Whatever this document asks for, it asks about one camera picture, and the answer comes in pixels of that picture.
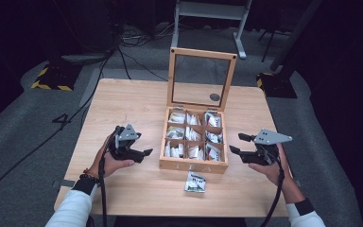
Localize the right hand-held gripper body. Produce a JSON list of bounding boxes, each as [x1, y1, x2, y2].
[[249, 128, 293, 166]]

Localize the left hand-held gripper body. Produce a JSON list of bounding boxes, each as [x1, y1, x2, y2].
[[108, 123, 141, 160]]

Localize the wooden tea box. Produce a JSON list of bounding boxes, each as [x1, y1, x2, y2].
[[159, 46, 238, 175]]

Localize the silver tea bag packet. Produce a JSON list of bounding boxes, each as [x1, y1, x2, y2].
[[184, 170, 207, 194]]

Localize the person's left hand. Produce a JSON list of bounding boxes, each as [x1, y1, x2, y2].
[[91, 134, 136, 179]]

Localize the person's right hand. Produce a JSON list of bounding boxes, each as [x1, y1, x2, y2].
[[249, 144, 292, 187]]

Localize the black yellow striped stand base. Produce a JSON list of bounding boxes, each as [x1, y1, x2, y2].
[[255, 71, 298, 99], [30, 62, 83, 93]]

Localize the rows of tea bags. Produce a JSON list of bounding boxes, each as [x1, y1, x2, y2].
[[164, 112, 224, 162]]

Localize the grey tape strip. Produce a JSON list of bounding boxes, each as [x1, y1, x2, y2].
[[52, 179, 77, 189]]

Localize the dark tripod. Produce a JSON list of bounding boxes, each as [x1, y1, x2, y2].
[[257, 27, 286, 63]]

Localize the dark slanted stand pole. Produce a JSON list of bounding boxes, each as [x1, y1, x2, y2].
[[268, 0, 324, 72]]

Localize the orange bead bracelet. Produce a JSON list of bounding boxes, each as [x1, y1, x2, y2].
[[83, 168, 101, 180]]

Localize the right hand-held gripper cable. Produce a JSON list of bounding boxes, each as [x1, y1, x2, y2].
[[259, 154, 286, 227]]

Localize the hand-held gripper cable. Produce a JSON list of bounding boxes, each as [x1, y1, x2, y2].
[[97, 125, 122, 227], [259, 154, 286, 227]]

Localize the left hand-held gripper cable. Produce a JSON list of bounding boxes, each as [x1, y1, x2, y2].
[[97, 125, 122, 227]]

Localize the black bead bracelet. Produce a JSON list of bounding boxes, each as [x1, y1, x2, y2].
[[78, 173, 100, 187]]

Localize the thin black floor cable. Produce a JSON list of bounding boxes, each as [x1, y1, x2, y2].
[[116, 46, 170, 82]]

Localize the long black floor cable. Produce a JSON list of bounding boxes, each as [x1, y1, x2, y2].
[[0, 46, 116, 210]]

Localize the tangle of floor cables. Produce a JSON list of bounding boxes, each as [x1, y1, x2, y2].
[[119, 21, 179, 48]]

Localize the white metal stand frame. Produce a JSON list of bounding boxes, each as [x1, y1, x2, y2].
[[169, 0, 253, 61]]

